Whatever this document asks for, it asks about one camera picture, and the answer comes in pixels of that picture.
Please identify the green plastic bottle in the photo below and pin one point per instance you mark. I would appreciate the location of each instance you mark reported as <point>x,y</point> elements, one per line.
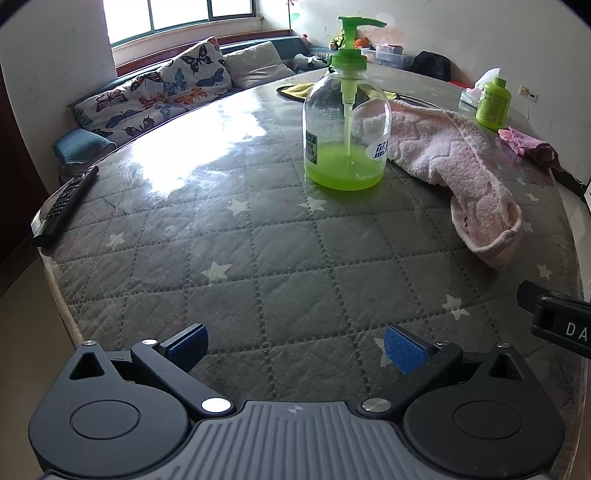
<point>494,104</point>

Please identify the white tissue pack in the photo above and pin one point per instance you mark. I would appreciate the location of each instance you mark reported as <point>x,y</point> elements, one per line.
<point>471,94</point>

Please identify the butterfly print pillow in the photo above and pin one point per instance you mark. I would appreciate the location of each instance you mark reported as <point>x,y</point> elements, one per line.
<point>157,97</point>

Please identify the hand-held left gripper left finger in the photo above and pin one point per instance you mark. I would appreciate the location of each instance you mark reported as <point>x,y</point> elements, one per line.
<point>187,346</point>

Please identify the grey quilted star table cover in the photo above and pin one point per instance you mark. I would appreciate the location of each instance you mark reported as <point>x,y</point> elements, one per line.
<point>277,254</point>

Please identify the pale pink terry towel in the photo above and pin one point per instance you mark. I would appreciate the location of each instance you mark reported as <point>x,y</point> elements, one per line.
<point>443,152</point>

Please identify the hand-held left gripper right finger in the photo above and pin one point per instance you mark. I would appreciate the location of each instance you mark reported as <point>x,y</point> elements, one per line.
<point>406,348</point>

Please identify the clear pump bottle green liquid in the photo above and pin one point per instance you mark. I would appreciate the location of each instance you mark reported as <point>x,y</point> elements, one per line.
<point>344,175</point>

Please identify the clear plastic storage box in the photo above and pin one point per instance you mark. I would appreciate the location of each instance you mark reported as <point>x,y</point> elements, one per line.
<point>392,55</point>

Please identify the black backpack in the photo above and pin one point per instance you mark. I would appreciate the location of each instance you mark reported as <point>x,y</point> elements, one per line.
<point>429,64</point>

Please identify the window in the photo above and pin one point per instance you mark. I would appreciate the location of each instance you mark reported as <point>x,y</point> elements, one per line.
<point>184,11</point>

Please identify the blue folded blanket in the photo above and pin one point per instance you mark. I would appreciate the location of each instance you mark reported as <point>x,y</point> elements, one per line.
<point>81,145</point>

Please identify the white wall socket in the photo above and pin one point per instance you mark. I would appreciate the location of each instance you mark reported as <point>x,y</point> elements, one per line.
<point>529,93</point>

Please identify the orange plush toy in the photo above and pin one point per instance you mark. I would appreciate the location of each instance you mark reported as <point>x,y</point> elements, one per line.
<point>362,42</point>

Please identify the colourful pinwheel flower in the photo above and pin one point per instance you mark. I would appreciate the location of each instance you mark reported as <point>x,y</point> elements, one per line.
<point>292,14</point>

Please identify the black remote control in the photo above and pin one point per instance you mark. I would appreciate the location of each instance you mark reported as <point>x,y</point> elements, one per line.
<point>64,207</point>

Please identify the pink and purple cloth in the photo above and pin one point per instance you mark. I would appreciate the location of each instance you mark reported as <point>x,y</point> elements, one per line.
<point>531,143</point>

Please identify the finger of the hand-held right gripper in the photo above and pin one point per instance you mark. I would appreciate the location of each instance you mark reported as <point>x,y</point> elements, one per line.
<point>528,294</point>

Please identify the teal bench sofa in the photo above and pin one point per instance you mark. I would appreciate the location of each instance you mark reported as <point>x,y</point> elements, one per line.
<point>286,46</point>

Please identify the yellow and grey microfiber cloth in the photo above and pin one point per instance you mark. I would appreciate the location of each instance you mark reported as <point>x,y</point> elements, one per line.
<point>295,90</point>

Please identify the grey and white plush toy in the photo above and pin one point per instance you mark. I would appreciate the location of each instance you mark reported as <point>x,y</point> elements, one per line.
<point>311,62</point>

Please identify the white pillow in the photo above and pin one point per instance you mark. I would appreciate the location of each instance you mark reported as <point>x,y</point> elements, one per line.
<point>258,64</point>

